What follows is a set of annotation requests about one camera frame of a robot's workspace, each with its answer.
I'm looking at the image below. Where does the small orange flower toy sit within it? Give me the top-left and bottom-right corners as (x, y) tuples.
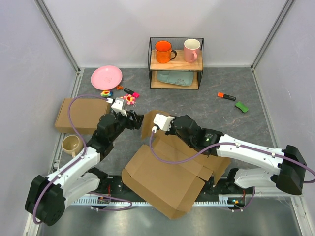
(116, 85), (124, 90)

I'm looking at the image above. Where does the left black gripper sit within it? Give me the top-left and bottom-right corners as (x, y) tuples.
(109, 110), (145, 142)

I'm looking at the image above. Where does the black wire wooden shelf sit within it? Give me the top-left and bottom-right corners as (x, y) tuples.
(148, 37), (204, 89)

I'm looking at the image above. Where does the pink mug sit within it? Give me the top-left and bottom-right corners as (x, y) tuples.
(184, 39), (201, 63)

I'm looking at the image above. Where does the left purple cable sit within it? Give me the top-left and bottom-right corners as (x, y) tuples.
(32, 94), (133, 225)

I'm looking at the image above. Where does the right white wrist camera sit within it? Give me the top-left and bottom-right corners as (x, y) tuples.
(152, 114), (175, 133)

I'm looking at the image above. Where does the pink flower toy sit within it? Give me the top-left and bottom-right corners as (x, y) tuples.
(123, 94), (136, 106)

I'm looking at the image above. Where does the pink black highlighter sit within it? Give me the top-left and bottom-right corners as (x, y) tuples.
(124, 88), (140, 98)

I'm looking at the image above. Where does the orange black highlighter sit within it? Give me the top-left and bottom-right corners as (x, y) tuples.
(217, 92), (236, 101)

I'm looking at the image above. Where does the brown cardboard box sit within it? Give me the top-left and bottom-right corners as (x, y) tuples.
(55, 98), (111, 135)
(121, 110), (232, 220)

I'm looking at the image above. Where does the pink plate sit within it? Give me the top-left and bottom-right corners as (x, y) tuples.
(91, 65), (123, 90)

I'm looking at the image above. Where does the grey slotted cable duct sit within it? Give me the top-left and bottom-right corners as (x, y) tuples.
(71, 194), (246, 207)

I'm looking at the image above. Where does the beige cup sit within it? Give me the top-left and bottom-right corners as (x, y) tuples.
(62, 135), (83, 158)

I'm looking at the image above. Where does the closed brown cardboard box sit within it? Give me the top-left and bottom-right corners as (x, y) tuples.
(55, 98), (111, 135)

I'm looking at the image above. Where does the light green tray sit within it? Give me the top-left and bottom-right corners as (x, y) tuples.
(157, 71), (194, 87)

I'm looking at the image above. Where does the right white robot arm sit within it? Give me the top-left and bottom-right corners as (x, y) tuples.
(154, 115), (306, 195)

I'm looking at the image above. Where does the orange mug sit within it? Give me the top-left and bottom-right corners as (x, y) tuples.
(155, 40), (177, 63)

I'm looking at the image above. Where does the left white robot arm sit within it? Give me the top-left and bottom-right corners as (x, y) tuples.
(25, 110), (144, 226)

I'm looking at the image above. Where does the green black eraser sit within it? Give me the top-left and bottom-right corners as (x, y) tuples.
(235, 101), (249, 114)

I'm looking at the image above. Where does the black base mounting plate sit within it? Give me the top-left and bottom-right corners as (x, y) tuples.
(96, 176), (253, 202)

